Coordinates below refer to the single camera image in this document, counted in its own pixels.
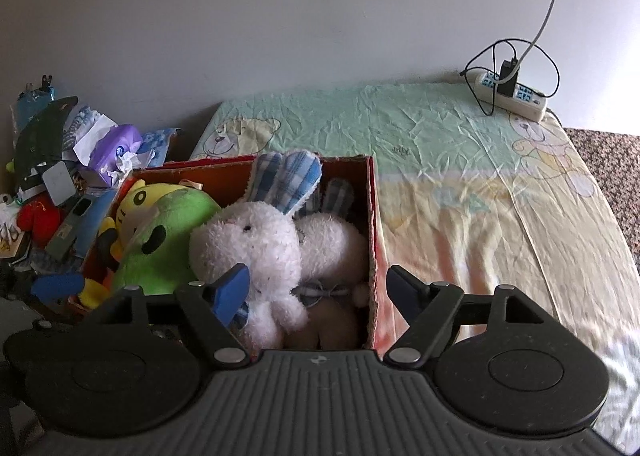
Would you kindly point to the grey card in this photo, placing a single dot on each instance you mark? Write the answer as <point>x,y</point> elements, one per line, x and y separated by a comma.
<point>59,183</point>

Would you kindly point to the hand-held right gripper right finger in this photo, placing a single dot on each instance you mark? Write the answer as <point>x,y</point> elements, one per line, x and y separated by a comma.
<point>405,296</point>

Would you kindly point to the blue patterned cloth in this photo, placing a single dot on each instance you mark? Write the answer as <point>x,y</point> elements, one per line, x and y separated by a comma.
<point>160,143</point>

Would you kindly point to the blue box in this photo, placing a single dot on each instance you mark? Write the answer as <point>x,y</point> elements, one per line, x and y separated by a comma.
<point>100,216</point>

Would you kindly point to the dark green hat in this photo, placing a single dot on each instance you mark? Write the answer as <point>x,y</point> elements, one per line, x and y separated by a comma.
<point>40,136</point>

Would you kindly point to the pink rabbit plush toy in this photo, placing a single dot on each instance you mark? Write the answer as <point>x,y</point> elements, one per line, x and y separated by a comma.
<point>250,246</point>

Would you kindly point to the green plush toy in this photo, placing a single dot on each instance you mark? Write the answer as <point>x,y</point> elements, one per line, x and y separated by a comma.
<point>170,261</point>

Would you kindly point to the purple tissue pack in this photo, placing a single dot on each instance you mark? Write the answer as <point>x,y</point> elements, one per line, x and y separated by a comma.
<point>115,146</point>

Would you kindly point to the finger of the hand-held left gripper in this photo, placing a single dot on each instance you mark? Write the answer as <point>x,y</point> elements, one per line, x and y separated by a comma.
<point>55,288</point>

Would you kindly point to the printed bed sheet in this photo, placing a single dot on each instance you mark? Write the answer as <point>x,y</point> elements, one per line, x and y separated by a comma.
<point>450,146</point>

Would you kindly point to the black charger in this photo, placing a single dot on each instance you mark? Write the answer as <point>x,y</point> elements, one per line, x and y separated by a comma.
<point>507,76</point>

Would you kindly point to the red cloth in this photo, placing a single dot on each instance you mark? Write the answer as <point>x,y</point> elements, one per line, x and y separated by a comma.
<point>40,218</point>

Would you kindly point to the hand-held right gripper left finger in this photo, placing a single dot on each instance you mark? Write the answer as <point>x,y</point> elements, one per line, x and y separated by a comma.
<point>231,293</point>

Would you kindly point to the red cardboard box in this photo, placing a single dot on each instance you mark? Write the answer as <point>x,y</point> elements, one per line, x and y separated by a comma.
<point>225,181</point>

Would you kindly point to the white power strip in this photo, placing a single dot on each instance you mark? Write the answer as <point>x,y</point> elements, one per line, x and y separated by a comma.
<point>530,108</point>

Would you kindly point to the yellow tiger plush toy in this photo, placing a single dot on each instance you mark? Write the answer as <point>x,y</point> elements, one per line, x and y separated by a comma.
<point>132,203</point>

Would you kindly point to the brown patterned blanket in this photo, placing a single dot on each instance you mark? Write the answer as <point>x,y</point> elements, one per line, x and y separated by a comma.
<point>610,171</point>

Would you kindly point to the white blue patterned pack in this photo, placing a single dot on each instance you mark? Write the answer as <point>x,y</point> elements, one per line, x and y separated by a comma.
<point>87,128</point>

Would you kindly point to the white rabbit plush toy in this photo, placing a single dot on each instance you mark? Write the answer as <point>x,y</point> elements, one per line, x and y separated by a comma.
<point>330,246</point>

